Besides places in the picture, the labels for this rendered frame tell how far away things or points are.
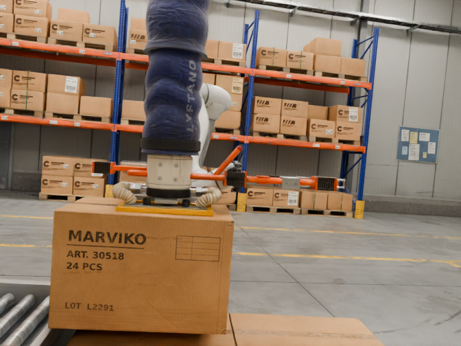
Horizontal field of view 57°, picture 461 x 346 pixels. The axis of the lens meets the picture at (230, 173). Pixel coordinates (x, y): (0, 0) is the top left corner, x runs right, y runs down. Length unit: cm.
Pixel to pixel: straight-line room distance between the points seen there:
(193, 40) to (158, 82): 19
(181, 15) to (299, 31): 953
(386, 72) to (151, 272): 1073
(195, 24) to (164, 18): 11
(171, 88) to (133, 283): 68
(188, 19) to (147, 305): 100
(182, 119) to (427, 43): 1131
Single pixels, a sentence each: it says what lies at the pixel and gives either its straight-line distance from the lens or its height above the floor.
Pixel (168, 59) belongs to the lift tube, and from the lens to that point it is 155.
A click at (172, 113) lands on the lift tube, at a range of 153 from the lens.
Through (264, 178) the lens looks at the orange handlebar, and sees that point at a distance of 162.
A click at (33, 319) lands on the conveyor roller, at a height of 55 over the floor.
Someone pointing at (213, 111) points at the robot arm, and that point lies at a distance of 233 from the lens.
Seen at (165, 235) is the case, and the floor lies 96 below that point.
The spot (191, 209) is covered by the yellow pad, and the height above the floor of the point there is 104.
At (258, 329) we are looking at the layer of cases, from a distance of 184.
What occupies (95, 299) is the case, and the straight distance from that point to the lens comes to 155.
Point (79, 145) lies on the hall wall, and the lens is 1021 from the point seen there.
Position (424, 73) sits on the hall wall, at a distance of 1240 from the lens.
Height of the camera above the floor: 126
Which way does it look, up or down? 3 degrees down
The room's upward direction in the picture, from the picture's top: 5 degrees clockwise
